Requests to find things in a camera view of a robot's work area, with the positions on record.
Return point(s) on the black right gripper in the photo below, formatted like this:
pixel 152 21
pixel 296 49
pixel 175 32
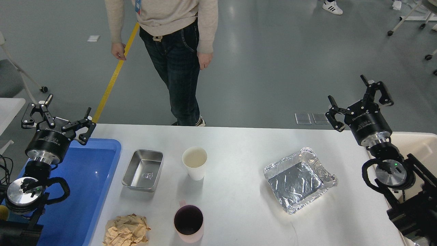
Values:
pixel 364 117

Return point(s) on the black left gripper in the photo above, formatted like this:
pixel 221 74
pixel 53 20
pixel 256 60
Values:
pixel 47 139

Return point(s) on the stainless steel rectangular container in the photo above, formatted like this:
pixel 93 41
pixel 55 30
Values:
pixel 143 171

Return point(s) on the aluminium foil tray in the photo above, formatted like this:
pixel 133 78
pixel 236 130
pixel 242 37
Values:
pixel 298 179

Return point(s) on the pink mug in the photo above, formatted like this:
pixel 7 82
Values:
pixel 189 222

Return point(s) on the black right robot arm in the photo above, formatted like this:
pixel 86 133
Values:
pixel 407 185

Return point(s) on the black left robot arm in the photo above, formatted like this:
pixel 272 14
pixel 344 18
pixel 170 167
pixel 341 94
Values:
pixel 30 194

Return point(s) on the white rolling chair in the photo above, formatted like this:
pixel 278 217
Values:
pixel 12 77

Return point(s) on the clear floor plate right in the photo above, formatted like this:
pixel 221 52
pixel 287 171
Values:
pixel 320 118

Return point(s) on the clear floor plate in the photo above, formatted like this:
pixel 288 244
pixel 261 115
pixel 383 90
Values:
pixel 303 119
pixel 320 118

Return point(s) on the white side table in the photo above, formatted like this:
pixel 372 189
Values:
pixel 9 108

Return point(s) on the blue plastic tray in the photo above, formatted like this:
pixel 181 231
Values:
pixel 88 171

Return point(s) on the clear floor plate left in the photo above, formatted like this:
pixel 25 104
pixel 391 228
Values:
pixel 303 119

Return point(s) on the beige plastic bin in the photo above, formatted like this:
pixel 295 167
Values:
pixel 418 150

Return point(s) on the person with white sneakers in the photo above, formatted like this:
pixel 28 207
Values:
pixel 332 7

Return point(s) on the white paper by rack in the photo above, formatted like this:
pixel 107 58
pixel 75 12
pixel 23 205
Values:
pixel 396 5

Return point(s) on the white wheeled rack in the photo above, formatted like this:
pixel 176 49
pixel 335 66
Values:
pixel 409 44

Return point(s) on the crumpled brown paper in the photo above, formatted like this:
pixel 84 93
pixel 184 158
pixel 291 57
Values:
pixel 128 230

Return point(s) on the white paper cup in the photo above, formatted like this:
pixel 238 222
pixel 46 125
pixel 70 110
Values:
pixel 194 159

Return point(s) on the person in beige sweater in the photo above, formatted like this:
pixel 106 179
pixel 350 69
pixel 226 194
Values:
pixel 179 37

